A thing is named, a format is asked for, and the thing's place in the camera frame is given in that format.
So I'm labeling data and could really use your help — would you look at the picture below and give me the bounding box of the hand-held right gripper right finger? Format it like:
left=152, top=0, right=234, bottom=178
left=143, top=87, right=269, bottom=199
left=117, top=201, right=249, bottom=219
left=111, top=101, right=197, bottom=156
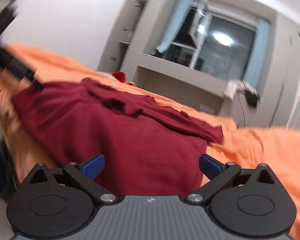
left=185, top=153, right=278, bottom=204

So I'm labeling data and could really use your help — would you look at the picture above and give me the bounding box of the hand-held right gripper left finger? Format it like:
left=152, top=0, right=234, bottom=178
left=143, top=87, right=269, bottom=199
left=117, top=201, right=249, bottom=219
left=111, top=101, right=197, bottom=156
left=27, top=153, right=118, bottom=204

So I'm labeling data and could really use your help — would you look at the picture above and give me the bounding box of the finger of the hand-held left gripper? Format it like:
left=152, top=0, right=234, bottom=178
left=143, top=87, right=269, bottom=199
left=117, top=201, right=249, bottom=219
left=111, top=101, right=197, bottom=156
left=31, top=76, right=45, bottom=90

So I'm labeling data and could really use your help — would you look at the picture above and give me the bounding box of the dark red long-sleeve shirt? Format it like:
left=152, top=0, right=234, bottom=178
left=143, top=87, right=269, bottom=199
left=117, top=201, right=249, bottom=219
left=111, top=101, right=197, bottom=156
left=12, top=77, right=224, bottom=197

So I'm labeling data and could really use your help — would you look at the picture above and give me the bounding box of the dark blurred object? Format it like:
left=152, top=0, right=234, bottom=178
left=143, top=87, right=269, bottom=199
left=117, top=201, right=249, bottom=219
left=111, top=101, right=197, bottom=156
left=0, top=0, right=19, bottom=39

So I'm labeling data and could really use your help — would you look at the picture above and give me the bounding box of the orange blanket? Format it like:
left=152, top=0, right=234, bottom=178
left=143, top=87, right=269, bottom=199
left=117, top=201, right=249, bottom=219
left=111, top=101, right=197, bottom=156
left=0, top=44, right=300, bottom=240

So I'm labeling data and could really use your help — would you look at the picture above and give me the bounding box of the black cloth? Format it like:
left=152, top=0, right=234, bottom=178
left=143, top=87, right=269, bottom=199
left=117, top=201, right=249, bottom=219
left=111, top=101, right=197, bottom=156
left=244, top=85, right=261, bottom=107

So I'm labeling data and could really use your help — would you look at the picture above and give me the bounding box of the red fuzzy cloth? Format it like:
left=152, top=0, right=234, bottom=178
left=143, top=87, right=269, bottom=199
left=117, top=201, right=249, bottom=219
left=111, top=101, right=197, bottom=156
left=111, top=71, right=127, bottom=83

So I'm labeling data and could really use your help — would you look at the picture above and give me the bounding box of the white cloth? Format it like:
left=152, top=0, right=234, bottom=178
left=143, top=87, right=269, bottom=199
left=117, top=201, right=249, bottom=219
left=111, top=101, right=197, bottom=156
left=224, top=79, right=248, bottom=98

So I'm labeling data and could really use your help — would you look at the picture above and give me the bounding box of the large window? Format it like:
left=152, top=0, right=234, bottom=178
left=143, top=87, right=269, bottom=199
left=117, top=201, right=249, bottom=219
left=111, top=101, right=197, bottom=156
left=162, top=0, right=258, bottom=82

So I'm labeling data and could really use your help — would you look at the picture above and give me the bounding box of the grey built-in wardrobe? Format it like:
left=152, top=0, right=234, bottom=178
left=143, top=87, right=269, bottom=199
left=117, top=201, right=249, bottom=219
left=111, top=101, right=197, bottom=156
left=96, top=0, right=300, bottom=128

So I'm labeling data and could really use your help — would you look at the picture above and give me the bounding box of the light blue curtain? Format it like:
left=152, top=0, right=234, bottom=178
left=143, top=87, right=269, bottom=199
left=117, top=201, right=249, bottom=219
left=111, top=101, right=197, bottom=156
left=155, top=0, right=192, bottom=53
left=242, top=17, right=270, bottom=87

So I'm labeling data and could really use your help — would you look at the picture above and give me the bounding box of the open window sash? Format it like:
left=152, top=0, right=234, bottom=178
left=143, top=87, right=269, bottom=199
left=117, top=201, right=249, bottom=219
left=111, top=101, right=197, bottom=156
left=187, top=0, right=213, bottom=48

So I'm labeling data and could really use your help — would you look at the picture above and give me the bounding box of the white wall socket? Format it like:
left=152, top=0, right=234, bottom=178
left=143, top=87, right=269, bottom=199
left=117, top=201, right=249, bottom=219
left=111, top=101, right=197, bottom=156
left=199, top=104, right=217, bottom=112

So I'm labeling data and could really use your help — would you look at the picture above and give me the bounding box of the black cable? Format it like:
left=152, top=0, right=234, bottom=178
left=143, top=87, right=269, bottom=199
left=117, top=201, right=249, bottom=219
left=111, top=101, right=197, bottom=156
left=236, top=94, right=247, bottom=128

